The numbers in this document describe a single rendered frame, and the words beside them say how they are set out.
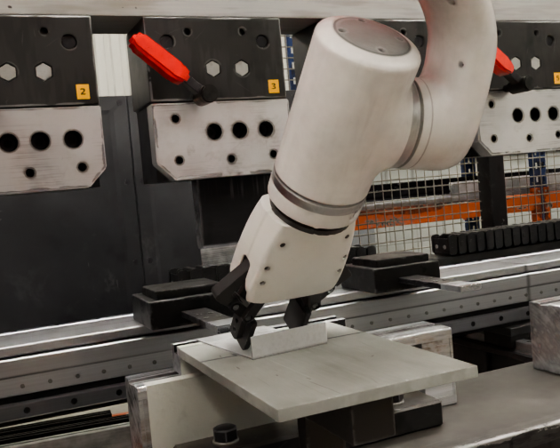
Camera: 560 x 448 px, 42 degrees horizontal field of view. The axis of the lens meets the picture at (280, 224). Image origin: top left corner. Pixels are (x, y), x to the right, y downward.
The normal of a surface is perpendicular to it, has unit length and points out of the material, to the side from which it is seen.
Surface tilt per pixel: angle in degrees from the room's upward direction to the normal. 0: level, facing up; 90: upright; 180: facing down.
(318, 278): 134
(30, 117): 90
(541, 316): 90
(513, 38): 90
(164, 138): 90
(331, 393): 0
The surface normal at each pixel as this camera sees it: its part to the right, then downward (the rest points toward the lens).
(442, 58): -0.93, 0.07
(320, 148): -0.41, 0.48
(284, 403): -0.09, -0.99
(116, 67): 0.31, 0.03
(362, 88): -0.10, 0.60
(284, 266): 0.33, 0.65
